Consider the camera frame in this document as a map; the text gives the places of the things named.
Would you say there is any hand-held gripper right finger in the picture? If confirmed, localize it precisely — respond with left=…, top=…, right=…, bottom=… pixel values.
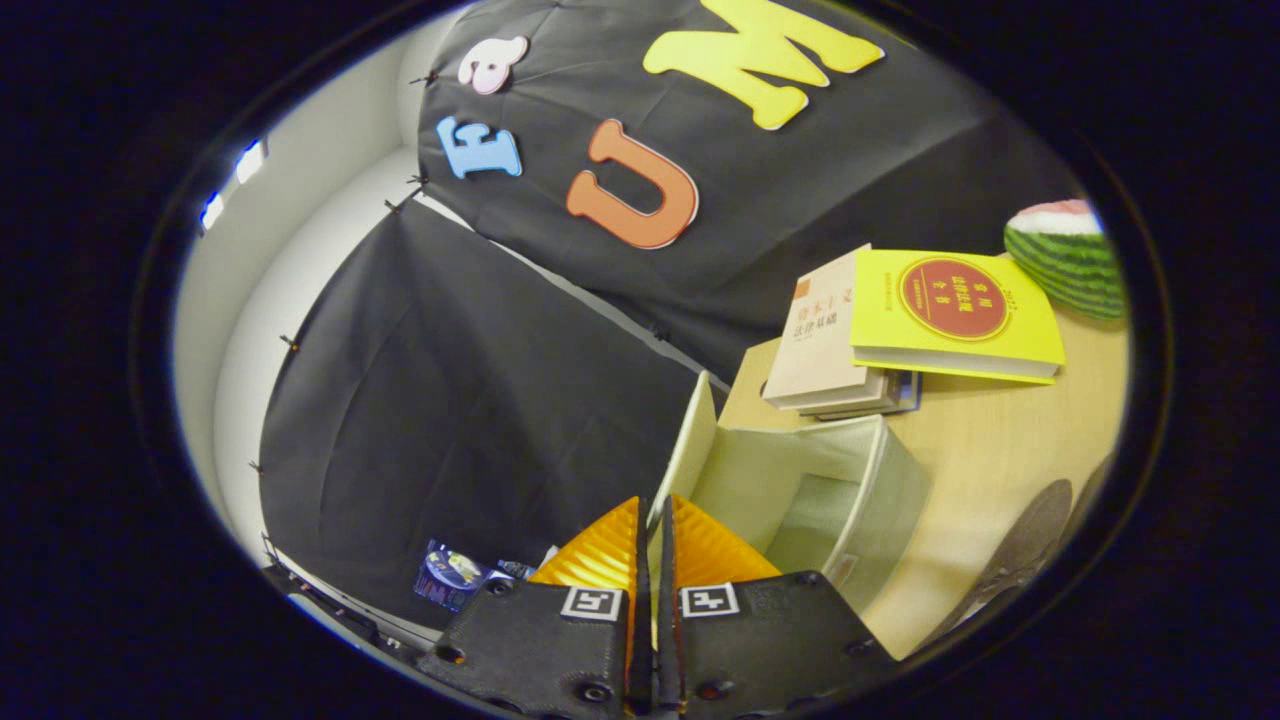
left=655, top=495, right=896, bottom=716

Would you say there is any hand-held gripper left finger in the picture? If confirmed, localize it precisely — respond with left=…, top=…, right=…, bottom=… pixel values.
left=415, top=497, right=653, bottom=716

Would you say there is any pale fabric storage box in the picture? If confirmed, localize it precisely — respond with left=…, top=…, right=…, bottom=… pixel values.
left=648, top=370, right=931, bottom=616

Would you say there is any pile of blue printed packets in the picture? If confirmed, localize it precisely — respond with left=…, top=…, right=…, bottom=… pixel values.
left=415, top=540, right=536, bottom=613

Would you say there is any black backdrop cloth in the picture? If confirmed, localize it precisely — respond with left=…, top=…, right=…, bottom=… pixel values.
left=258, top=0, right=1091, bottom=626

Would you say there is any beige book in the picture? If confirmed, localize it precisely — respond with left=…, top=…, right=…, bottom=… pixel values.
left=762, top=243, right=906, bottom=413

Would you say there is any yellow book with red circle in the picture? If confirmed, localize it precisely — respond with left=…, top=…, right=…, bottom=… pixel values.
left=850, top=248, right=1067, bottom=385

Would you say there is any watermelon slice plush toy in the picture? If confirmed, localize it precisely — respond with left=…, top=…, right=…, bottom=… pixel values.
left=1004, top=199, right=1129, bottom=322

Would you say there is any ceiling light panel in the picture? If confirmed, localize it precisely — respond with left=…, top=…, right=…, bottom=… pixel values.
left=198, top=138, right=269, bottom=233

